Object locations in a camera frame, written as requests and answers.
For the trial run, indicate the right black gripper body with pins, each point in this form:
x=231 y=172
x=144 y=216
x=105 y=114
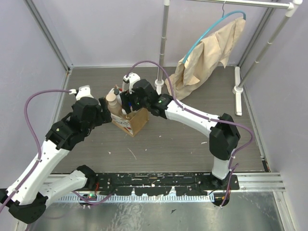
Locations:
x=137 y=103

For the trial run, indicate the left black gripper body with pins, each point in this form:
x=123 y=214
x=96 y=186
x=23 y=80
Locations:
x=104 y=109

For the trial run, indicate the watermelon print canvas bag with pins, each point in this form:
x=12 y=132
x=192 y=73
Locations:
x=131 y=123

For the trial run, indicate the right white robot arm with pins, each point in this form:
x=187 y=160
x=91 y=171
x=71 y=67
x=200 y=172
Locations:
x=223 y=135

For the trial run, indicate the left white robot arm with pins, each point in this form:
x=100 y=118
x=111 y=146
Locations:
x=27 y=199

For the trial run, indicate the beige bottle round cap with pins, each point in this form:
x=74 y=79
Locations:
x=113 y=105

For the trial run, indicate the white bottle dark cap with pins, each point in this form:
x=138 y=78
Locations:
x=116 y=92

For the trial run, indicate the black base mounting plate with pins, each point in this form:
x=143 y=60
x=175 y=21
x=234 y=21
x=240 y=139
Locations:
x=154 y=184

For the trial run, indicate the beige shirt on hanger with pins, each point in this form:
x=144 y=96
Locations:
x=213 y=50

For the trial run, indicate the teal clothes hanger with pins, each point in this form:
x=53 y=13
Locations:
x=204 y=36

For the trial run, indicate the metal clothes rack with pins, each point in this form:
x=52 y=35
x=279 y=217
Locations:
x=239 y=81

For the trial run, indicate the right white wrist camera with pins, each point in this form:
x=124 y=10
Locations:
x=128 y=82

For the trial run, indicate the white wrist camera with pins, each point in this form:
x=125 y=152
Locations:
x=81 y=92
x=128 y=82

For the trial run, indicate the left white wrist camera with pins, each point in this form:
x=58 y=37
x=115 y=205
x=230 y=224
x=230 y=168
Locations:
x=81 y=92

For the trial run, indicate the aluminium frame post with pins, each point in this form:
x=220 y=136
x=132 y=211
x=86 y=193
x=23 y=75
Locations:
x=45 y=25

